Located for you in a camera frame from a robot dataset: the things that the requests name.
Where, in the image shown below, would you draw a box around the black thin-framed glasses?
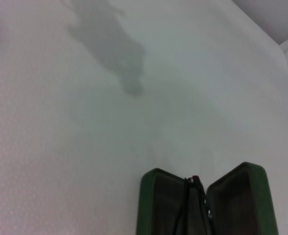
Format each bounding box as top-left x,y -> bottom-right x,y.
174,175 -> 214,235

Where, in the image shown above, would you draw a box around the green glasses case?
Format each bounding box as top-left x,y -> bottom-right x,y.
135,161 -> 279,235

